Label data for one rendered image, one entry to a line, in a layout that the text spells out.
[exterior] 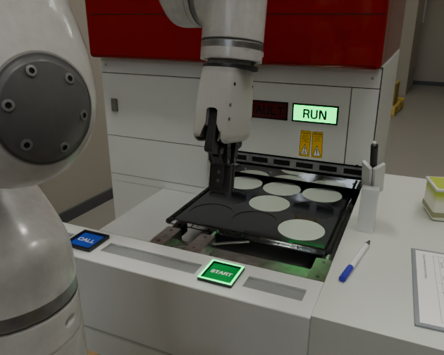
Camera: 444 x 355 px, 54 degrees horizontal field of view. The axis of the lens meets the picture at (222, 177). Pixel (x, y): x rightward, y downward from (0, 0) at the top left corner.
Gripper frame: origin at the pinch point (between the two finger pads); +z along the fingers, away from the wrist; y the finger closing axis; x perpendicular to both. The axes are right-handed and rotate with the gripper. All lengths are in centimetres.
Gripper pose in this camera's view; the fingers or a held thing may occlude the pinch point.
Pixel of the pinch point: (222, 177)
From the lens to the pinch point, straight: 62.4
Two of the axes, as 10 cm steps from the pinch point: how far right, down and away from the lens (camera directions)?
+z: -0.8, 9.8, 1.7
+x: 9.1, 1.4, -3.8
